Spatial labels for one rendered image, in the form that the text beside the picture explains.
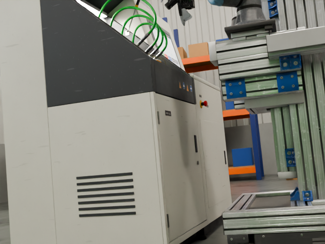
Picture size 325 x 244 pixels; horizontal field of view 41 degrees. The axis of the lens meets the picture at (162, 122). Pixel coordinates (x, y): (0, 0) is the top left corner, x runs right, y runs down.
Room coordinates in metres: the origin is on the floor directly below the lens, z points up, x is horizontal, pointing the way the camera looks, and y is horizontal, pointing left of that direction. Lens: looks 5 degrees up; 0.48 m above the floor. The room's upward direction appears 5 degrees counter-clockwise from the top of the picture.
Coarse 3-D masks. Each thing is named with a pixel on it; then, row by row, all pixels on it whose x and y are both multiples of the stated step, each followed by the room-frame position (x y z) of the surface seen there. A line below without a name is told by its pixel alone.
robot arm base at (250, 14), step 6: (246, 6) 1.93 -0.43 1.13; (252, 6) 1.92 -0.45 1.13; (258, 6) 1.93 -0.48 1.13; (240, 12) 1.95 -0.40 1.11; (246, 12) 1.93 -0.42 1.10; (252, 12) 1.92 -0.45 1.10; (258, 12) 1.93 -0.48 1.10; (240, 18) 1.95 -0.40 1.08; (246, 18) 1.92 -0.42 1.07; (252, 18) 1.91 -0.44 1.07; (258, 18) 1.93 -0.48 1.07; (264, 18) 1.93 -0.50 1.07
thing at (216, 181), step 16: (128, 0) 2.76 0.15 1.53; (112, 16) 2.81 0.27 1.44; (128, 16) 2.77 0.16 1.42; (144, 32) 2.74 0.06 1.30; (176, 48) 3.35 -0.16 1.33; (208, 96) 2.93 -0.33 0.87; (208, 112) 2.88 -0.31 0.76; (208, 128) 2.84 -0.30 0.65; (208, 144) 2.80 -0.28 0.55; (224, 144) 3.23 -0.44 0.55; (208, 160) 2.76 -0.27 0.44; (224, 160) 3.18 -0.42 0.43; (208, 176) 2.73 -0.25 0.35; (224, 176) 3.13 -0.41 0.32; (208, 192) 2.69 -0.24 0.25; (224, 192) 3.08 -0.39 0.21; (208, 208) 2.66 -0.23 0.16; (224, 208) 3.05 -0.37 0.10; (208, 224) 2.78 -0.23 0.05
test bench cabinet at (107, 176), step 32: (128, 96) 2.02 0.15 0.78; (64, 128) 2.14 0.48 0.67; (96, 128) 2.08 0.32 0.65; (128, 128) 2.02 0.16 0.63; (64, 160) 2.15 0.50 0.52; (96, 160) 2.08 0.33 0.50; (128, 160) 2.03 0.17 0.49; (160, 160) 1.98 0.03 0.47; (64, 192) 2.15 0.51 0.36; (96, 192) 2.09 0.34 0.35; (128, 192) 2.03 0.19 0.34; (160, 192) 1.98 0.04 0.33; (64, 224) 2.16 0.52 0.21; (96, 224) 2.09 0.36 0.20; (128, 224) 2.04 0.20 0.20; (160, 224) 1.98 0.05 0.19
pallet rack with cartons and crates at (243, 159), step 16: (176, 32) 8.39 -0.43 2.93; (192, 48) 7.65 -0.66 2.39; (208, 48) 7.67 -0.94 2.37; (192, 64) 8.10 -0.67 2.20; (208, 64) 8.23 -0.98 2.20; (224, 112) 7.39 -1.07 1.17; (240, 112) 7.31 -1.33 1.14; (256, 128) 8.03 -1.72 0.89; (256, 144) 7.25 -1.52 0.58; (240, 160) 7.54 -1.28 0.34; (256, 160) 7.26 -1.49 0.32; (256, 176) 7.27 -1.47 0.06
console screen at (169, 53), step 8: (152, 32) 2.89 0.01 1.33; (160, 32) 3.06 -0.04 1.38; (168, 32) 3.29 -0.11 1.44; (160, 40) 2.99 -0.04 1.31; (168, 40) 3.20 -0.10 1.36; (160, 48) 2.92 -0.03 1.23; (168, 48) 3.12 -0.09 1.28; (168, 56) 3.05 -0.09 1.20; (176, 56) 3.25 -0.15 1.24; (176, 64) 3.17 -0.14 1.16
